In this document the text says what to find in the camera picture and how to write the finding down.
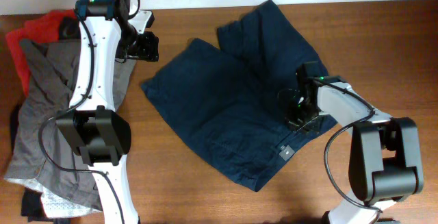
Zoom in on navy blue shorts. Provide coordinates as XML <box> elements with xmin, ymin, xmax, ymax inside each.
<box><xmin>142</xmin><ymin>0</ymin><xmax>335</xmax><ymax>192</ymax></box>

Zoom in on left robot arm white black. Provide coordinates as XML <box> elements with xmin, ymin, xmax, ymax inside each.
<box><xmin>44</xmin><ymin>0</ymin><xmax>159</xmax><ymax>223</ymax></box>

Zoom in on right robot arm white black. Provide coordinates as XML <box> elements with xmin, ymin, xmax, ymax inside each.
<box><xmin>285</xmin><ymin>62</ymin><xmax>424</xmax><ymax>224</ymax></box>

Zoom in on black garment top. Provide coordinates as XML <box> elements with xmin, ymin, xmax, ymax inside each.
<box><xmin>58</xmin><ymin>17</ymin><xmax>80</xmax><ymax>40</ymax></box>

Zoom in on black garment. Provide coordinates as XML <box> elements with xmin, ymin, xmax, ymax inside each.
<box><xmin>21</xmin><ymin>188</ymin><xmax>71</xmax><ymax>224</ymax></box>
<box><xmin>58</xmin><ymin>17</ymin><xmax>80</xmax><ymax>40</ymax></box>

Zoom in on red garment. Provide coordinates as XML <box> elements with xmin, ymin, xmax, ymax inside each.
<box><xmin>5</xmin><ymin>10</ymin><xmax>76</xmax><ymax>96</ymax></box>

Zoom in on grey shorts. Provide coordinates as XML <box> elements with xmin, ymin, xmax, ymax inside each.
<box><xmin>4</xmin><ymin>38</ymin><xmax>138</xmax><ymax>211</ymax></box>

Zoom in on white mesh garment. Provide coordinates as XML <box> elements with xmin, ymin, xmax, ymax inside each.
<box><xmin>5</xmin><ymin>178</ymin><xmax>101</xmax><ymax>219</ymax></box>

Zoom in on black garment bottom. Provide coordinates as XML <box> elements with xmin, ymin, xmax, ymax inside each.
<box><xmin>21</xmin><ymin>188</ymin><xmax>71</xmax><ymax>224</ymax></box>

